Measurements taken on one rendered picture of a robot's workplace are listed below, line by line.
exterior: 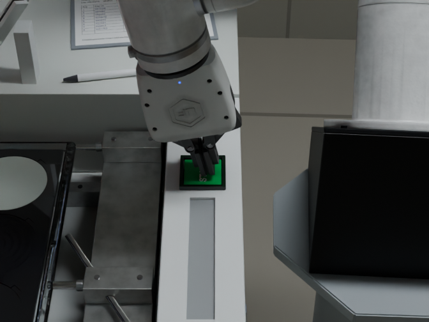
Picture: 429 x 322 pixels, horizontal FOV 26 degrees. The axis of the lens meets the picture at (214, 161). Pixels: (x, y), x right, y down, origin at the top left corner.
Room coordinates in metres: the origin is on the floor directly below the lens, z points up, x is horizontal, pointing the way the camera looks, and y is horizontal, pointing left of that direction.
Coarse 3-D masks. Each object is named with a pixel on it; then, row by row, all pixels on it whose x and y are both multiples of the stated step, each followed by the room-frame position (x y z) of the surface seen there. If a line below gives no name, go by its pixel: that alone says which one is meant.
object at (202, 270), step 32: (192, 192) 0.79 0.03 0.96; (224, 192) 0.79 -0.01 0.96; (192, 224) 0.74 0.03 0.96; (224, 224) 0.74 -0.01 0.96; (160, 256) 0.69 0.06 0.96; (192, 256) 0.69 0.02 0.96; (224, 256) 0.69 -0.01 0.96; (160, 288) 0.64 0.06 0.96; (192, 288) 0.65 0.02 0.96; (224, 288) 0.64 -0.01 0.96; (160, 320) 0.60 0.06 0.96; (192, 320) 0.60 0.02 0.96; (224, 320) 0.60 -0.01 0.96
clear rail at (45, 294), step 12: (72, 144) 0.94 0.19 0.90; (72, 156) 0.92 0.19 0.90; (72, 168) 0.90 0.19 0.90; (60, 180) 0.87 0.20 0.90; (60, 192) 0.85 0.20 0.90; (60, 204) 0.82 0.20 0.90; (60, 216) 0.80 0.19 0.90; (60, 228) 0.79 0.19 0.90; (60, 240) 0.77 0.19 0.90; (48, 252) 0.75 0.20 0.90; (48, 264) 0.73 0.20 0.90; (48, 276) 0.71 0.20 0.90; (48, 288) 0.69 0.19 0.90; (48, 300) 0.67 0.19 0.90; (36, 312) 0.66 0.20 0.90; (48, 312) 0.66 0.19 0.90
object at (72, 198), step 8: (72, 184) 0.92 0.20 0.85; (80, 184) 0.92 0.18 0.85; (88, 184) 0.92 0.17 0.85; (96, 184) 0.92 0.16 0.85; (72, 192) 0.90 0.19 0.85; (80, 192) 0.90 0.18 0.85; (88, 192) 0.90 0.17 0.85; (96, 192) 0.90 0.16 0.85; (72, 200) 0.90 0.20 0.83; (80, 200) 0.90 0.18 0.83; (88, 200) 0.90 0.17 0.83; (96, 200) 0.90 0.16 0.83
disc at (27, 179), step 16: (0, 160) 0.91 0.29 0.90; (16, 160) 0.91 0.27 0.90; (32, 160) 0.91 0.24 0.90; (0, 176) 0.88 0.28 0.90; (16, 176) 0.88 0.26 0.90; (32, 176) 0.88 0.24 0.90; (0, 192) 0.85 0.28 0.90; (16, 192) 0.85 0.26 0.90; (32, 192) 0.85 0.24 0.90; (0, 208) 0.82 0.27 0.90
